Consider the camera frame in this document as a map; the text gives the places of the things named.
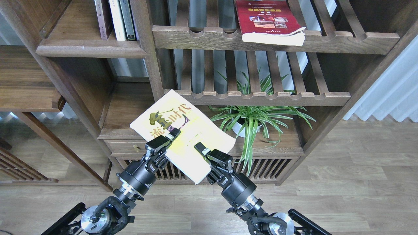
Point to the maroon book white characters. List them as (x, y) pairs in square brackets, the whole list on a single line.
[(104, 18)]

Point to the red book on top shelf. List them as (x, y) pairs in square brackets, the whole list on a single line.
[(269, 22)]

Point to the green spider plant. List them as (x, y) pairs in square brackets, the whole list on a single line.
[(251, 117)]

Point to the yellow green book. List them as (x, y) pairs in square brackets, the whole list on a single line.
[(174, 111)]

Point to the white curtain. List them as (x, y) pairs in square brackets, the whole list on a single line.
[(395, 93)]

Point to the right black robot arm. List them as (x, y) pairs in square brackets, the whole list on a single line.
[(261, 223)]

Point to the dark green upright book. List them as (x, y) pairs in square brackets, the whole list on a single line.
[(128, 20)]

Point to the slatted wooden bench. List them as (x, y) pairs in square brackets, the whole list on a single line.
[(19, 171)]

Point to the wooden side table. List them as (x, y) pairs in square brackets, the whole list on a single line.
[(25, 88)]

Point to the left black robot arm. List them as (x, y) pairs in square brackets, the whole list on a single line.
[(112, 215)]

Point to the brass drawer knob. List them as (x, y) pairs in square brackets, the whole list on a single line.
[(136, 148)]

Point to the white upright book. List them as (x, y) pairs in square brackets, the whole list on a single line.
[(117, 19)]

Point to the dark wooden bookshelf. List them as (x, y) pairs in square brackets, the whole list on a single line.
[(109, 82)]

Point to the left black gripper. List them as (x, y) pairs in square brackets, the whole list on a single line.
[(139, 176)]

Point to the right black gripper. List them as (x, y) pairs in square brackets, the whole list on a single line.
[(236, 186)]

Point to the white plant pot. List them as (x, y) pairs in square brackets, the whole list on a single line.
[(246, 127)]

